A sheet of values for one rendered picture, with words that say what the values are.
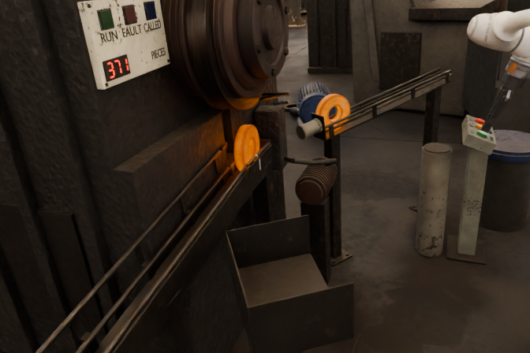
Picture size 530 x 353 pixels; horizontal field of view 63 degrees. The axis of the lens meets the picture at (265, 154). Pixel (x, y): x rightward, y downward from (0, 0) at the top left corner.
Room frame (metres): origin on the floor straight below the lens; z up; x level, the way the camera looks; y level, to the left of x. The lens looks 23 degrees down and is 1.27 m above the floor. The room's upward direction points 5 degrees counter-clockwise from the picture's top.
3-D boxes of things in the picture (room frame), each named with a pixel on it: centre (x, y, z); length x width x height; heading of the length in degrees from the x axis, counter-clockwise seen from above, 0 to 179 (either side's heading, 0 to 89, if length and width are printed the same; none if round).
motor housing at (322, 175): (1.57, -0.20, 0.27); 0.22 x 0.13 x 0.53; 157
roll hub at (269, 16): (1.28, -0.04, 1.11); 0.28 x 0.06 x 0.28; 157
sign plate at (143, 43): (1.05, 0.29, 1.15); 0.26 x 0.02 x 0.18; 157
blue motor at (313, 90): (3.55, -0.46, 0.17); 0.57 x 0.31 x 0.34; 177
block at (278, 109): (1.54, -0.03, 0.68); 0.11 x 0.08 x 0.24; 67
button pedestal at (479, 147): (1.65, -0.89, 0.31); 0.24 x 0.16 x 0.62; 157
